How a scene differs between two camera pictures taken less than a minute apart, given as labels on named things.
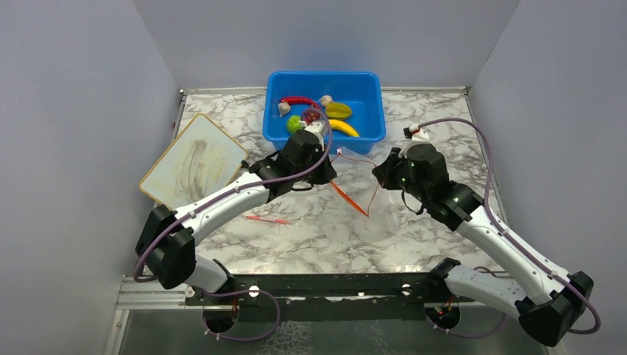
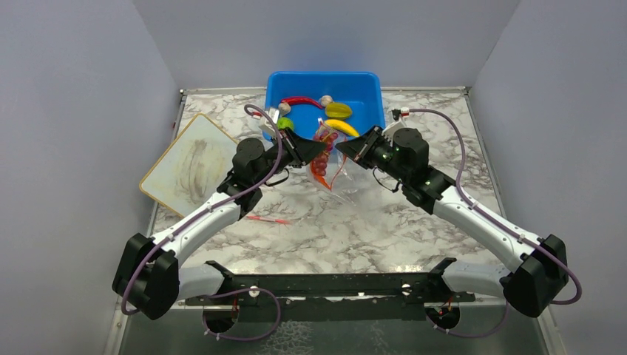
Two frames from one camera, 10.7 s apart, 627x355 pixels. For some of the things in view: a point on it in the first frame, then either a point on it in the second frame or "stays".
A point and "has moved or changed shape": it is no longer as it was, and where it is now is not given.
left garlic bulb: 284,108 stays
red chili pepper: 292,100 stays
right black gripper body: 397,175 → 378,152
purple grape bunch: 310,114 has moved or changed shape
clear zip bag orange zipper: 353,183 has moved or changed shape
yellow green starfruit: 335,110 stays
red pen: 270,220 stays
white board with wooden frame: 199,157 stays
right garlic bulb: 325,100 stays
